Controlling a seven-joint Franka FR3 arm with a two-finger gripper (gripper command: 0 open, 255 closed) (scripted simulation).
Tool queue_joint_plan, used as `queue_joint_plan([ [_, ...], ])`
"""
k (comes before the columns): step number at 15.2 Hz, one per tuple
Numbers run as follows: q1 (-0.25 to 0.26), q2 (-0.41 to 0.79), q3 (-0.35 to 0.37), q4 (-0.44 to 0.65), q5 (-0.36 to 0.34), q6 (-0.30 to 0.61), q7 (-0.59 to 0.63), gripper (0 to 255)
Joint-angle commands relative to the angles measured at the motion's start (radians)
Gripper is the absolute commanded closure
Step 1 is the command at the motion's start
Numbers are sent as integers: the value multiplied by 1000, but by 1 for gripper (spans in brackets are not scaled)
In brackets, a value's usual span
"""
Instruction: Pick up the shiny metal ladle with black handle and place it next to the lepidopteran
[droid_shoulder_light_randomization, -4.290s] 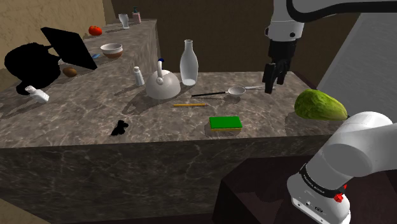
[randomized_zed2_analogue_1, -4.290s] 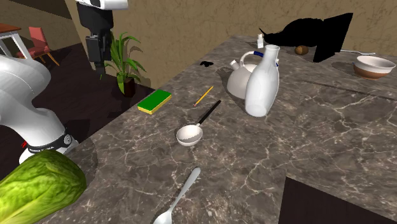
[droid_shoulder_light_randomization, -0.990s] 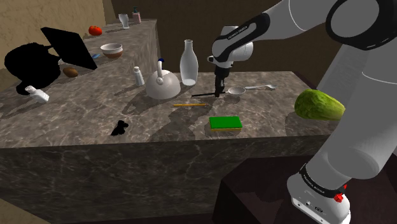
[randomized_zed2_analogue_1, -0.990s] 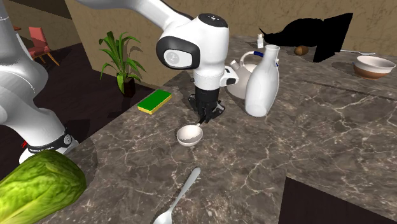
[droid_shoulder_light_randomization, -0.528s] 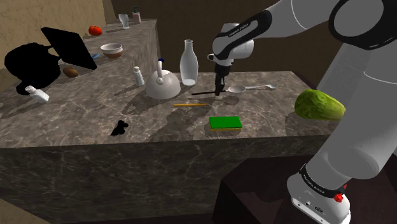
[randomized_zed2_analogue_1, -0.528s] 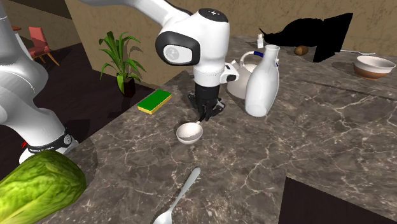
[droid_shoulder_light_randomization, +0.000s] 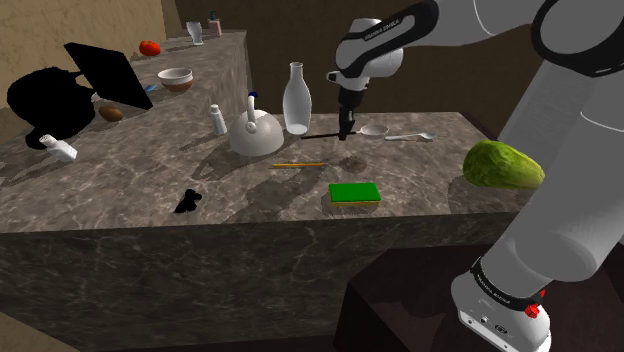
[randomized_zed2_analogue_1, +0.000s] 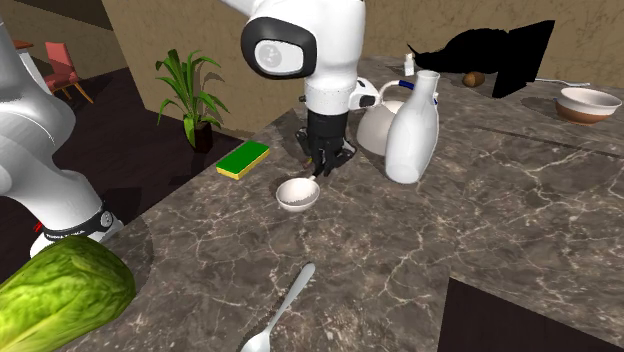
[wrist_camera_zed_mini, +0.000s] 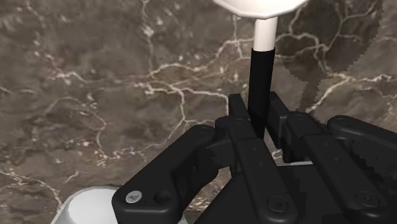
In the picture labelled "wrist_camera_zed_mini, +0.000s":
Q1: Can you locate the white round container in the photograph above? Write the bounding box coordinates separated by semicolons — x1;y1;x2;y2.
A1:
50;185;189;224

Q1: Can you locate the white ladle with black handle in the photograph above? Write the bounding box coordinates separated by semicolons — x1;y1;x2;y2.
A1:
212;0;310;139

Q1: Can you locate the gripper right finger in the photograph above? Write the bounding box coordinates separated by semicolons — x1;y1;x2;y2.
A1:
266;91;397;224

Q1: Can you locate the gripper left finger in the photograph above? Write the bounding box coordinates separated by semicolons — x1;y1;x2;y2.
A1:
111;93;299;224

